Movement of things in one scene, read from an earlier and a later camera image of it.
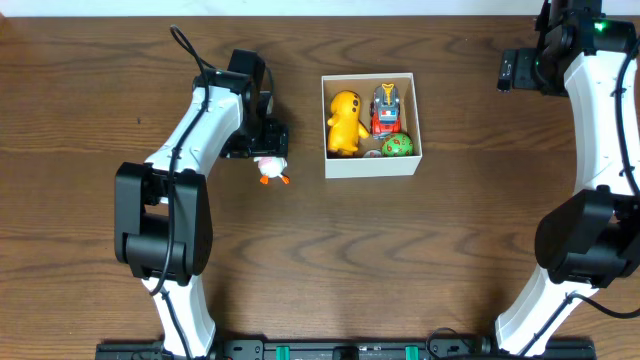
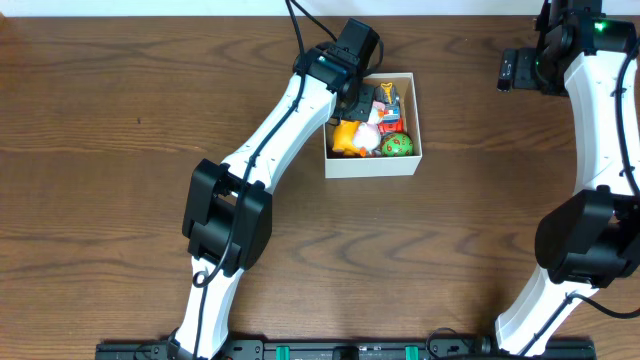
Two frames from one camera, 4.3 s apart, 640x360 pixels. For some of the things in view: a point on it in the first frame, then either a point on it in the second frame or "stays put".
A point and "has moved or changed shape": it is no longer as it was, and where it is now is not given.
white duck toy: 272,166 has moved or changed shape
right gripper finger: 505,81 stays put
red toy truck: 385,111 stays put
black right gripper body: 535,71 stays put
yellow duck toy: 345,129 stays put
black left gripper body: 267,148 → 360,106
